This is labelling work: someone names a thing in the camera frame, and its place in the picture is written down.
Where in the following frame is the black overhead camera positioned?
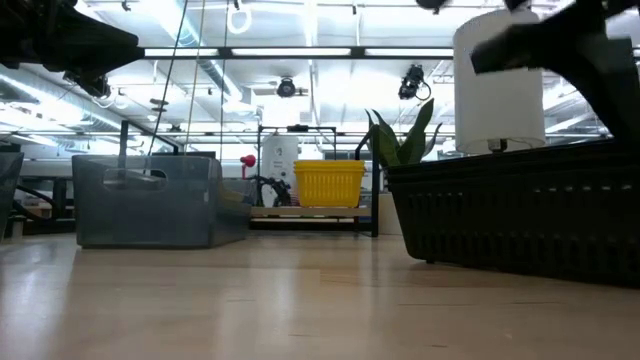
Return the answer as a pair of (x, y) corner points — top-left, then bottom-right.
(275, 76), (310, 99)

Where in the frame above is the black overhead frame bar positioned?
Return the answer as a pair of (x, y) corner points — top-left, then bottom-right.
(142, 46), (455, 61)

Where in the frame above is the wooden shelf black metal frame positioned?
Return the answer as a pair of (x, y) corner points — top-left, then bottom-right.
(117, 119), (381, 239)

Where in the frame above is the black hanging cable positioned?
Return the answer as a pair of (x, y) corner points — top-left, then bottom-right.
(147, 0), (190, 147)

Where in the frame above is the white table lamp wooden base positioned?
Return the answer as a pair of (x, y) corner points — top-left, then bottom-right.
(452, 8), (547, 156)

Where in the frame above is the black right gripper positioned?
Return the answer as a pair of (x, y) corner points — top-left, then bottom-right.
(469, 0), (640, 147)

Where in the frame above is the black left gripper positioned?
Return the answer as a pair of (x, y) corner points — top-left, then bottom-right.
(49, 4), (146, 99)

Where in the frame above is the white cylindrical tank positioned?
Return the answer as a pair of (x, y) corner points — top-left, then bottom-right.
(261, 133), (300, 207)

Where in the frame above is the red knob object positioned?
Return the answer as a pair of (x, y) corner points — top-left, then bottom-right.
(239, 153), (258, 180)

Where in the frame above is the yellow plastic basket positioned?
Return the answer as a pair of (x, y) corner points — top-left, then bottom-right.
(293, 159), (366, 209)

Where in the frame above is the black plastic basket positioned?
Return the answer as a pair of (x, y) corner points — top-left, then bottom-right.
(385, 139), (640, 290)

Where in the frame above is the background wooden table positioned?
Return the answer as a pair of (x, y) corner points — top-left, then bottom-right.
(14, 158), (77, 236)

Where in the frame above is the black ceiling-mounted camera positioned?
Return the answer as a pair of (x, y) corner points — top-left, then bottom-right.
(397, 63), (432, 102)

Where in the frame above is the green plant in white pot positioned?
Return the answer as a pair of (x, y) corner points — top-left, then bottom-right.
(363, 98), (444, 236)

